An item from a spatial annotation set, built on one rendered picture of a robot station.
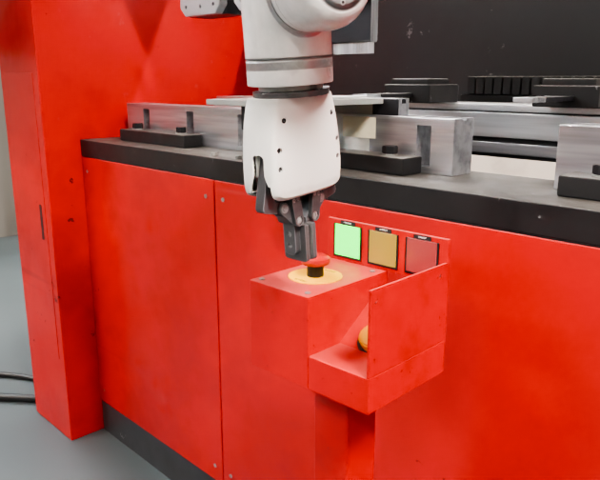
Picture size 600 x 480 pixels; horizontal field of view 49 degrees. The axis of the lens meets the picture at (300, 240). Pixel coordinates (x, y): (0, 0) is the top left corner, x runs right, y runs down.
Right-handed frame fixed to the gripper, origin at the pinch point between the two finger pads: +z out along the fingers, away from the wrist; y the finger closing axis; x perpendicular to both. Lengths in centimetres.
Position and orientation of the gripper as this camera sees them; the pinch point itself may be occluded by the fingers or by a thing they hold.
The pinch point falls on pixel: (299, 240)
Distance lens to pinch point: 68.4
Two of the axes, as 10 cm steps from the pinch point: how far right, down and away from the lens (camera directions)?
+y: -6.9, 2.5, -6.8
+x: 7.2, 1.7, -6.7
